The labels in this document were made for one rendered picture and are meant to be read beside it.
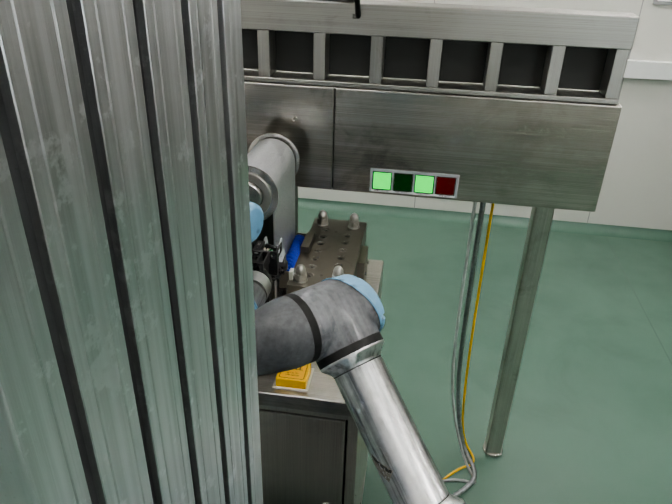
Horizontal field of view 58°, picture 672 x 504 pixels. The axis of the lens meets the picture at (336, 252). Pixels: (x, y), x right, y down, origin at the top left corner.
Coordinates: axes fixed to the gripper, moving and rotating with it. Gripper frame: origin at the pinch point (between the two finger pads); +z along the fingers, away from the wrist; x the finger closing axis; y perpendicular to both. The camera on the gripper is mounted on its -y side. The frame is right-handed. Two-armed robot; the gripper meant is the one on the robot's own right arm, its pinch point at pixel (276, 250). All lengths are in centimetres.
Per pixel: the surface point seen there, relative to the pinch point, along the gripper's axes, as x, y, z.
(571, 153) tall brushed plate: -74, 22, 30
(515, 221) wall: -104, -106, 262
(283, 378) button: -8.3, -16.6, -29.2
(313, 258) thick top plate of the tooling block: -8.0, -6.3, 8.6
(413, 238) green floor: -35, -109, 227
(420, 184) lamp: -34.9, 9.5, 29.2
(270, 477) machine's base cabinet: -4, -50, -29
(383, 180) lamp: -24.4, 9.7, 29.2
